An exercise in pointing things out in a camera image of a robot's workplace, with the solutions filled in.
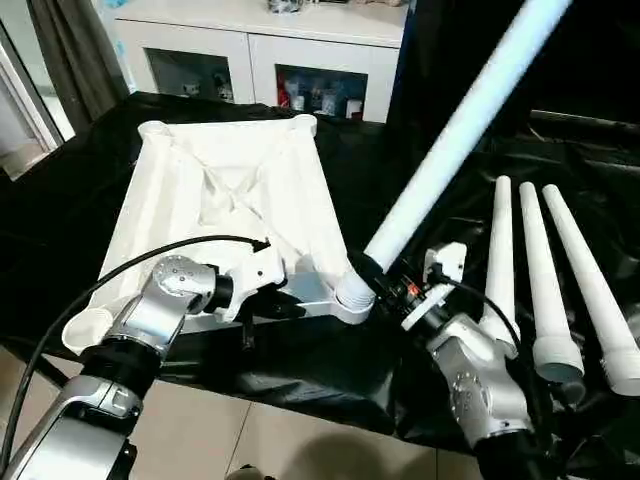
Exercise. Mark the white plastic table top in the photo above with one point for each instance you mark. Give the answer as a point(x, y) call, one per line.
point(220, 160)

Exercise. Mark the white plastic table leg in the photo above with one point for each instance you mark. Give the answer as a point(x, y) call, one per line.
point(450, 130)
point(500, 250)
point(590, 290)
point(545, 300)

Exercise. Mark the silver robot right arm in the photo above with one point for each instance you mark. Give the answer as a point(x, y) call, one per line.
point(480, 380)

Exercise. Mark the black work mat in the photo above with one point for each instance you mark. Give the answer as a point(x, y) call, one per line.
point(300, 380)

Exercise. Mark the white glass-door cabinet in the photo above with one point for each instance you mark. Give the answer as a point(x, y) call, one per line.
point(250, 25)

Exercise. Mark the black backdrop cloth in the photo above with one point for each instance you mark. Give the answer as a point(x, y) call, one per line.
point(600, 60)

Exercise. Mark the grey curtain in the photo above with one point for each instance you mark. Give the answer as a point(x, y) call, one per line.
point(80, 50)

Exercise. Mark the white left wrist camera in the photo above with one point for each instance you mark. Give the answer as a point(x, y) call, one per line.
point(258, 270)

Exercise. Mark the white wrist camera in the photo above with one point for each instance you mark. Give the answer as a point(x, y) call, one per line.
point(445, 265)
point(258, 270)

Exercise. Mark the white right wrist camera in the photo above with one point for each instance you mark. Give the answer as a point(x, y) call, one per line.
point(445, 265)

